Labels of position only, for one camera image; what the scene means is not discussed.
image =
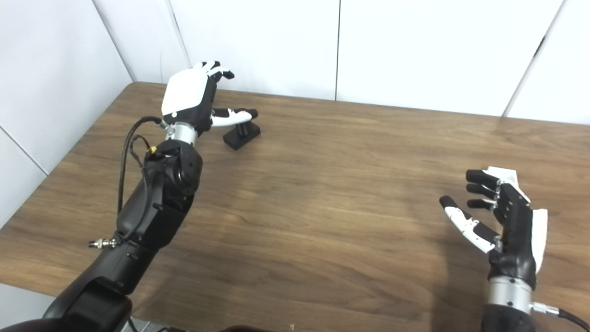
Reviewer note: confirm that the black peg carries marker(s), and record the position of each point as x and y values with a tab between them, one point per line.
239	138

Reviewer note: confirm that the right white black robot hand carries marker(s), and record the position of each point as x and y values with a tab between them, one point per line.
516	230

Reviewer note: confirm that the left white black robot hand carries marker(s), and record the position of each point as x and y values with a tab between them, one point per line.
184	94

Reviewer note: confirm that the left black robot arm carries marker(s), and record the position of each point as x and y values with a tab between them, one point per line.
156	207

